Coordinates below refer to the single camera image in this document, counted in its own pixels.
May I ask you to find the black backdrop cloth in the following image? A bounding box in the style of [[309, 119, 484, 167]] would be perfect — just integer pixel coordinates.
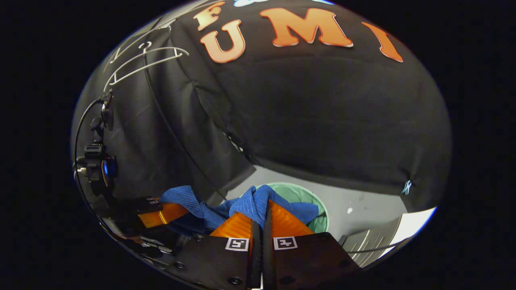
[[73, 0, 452, 212]]

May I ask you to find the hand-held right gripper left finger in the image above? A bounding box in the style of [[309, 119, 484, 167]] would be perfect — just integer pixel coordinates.
[[173, 212, 263, 290]]

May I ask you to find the blue corduroy jacket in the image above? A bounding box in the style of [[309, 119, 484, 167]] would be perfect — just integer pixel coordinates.
[[159, 184, 320, 237]]

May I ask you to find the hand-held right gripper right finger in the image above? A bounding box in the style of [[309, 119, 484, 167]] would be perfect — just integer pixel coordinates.
[[263, 200, 360, 290]]

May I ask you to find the grey ribbed panel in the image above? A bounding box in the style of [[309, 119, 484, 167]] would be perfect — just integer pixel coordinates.
[[341, 207, 438, 268]]

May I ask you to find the green laundry hamper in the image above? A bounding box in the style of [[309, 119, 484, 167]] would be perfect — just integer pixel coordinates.
[[264, 182, 330, 234]]

